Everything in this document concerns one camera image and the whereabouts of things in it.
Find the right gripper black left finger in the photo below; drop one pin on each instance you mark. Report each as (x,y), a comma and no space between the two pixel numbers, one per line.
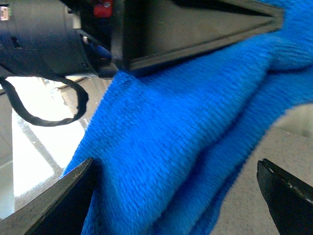
(60,210)

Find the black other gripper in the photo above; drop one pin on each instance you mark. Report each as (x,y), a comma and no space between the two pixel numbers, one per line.
(46,38)

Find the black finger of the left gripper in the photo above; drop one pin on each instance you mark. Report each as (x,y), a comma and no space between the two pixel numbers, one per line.
(148,35)

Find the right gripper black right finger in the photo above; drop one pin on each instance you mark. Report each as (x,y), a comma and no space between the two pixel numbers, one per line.
(289,199)

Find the blue microfiber towel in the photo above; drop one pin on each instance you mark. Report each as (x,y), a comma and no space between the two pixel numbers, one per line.
(168,147)

